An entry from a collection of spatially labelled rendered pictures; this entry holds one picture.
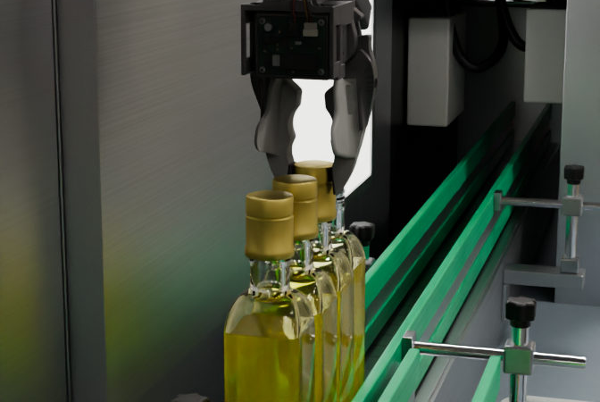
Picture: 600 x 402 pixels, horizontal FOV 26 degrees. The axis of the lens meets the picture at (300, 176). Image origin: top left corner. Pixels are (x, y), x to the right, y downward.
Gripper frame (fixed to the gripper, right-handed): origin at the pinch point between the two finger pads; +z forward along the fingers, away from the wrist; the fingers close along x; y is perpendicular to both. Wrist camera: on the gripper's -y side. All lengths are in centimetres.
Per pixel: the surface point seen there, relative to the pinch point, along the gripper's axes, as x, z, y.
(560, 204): 12, 20, -81
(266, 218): 0.3, 0.5, 13.0
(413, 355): 5.7, 19.0, -12.8
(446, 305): 3, 24, -44
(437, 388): 5.1, 27.9, -28.1
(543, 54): 5, 3, -112
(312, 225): 1.7, 2.6, 6.3
